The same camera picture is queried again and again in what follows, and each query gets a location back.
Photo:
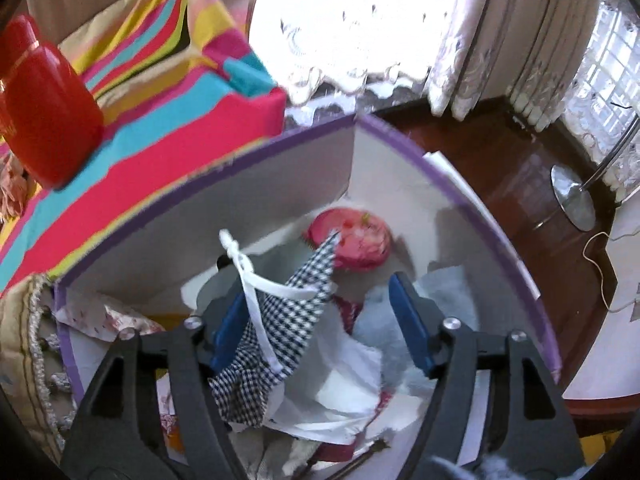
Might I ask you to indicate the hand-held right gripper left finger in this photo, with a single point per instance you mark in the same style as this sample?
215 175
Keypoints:
230 320

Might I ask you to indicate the white box with purple rim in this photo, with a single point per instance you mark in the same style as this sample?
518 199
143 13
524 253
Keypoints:
300 170

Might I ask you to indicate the grey fluffy cloth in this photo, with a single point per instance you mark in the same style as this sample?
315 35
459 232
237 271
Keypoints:
380 320

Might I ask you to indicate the black white houndstooth cloth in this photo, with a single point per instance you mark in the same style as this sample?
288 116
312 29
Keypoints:
280 320

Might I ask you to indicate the peach cloth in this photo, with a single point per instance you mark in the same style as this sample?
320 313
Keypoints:
15 190

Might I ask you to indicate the colourful striped blanket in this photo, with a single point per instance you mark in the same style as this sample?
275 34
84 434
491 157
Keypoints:
150 170

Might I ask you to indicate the red thermos bottle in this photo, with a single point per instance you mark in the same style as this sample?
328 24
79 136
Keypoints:
50 110

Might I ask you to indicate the beige striped fringed throw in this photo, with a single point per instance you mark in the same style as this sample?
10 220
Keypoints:
20 350

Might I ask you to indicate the white lace curtain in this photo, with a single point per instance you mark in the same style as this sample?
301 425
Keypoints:
350 35
610 85

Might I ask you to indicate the silver floor lamp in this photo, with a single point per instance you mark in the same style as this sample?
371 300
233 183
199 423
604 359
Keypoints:
575 200

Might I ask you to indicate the pink round pouch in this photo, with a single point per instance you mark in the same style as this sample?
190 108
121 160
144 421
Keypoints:
350 240

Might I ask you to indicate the white floral cloth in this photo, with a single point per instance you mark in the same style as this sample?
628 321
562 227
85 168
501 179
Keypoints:
110 320

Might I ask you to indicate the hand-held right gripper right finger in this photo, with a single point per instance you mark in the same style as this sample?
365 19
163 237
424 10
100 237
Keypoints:
407 320

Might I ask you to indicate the beige drape curtain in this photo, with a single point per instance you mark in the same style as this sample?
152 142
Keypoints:
520 40

